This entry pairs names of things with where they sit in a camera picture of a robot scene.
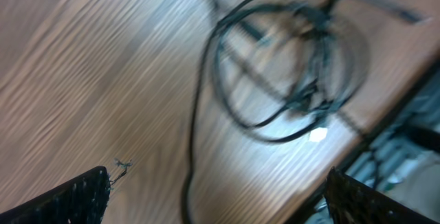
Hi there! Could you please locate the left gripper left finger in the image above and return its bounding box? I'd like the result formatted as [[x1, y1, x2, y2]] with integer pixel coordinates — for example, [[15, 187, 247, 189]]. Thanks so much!
[[1, 166, 110, 224]]

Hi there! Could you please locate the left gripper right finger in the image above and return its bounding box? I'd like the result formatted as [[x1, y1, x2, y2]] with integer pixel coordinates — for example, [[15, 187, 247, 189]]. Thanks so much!
[[324, 168, 438, 224]]

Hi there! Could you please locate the black cable bundle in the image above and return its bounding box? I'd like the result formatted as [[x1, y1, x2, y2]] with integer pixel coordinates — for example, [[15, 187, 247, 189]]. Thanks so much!
[[180, 0, 430, 224]]

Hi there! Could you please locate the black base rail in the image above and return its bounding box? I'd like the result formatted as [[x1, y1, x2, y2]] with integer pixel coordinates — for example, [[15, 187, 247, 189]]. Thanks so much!
[[286, 59, 439, 223]]

